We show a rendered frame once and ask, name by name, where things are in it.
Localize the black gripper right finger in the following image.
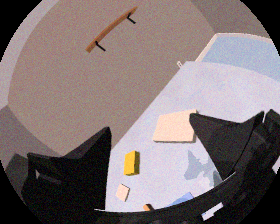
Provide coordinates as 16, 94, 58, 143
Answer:
189, 112, 264, 181

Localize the pale pink flat block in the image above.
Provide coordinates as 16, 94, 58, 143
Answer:
116, 184, 129, 201

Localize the orange flat bar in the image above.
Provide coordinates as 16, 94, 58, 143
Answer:
143, 204, 155, 212

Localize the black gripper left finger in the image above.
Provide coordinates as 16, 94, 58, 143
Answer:
27, 127, 112, 210

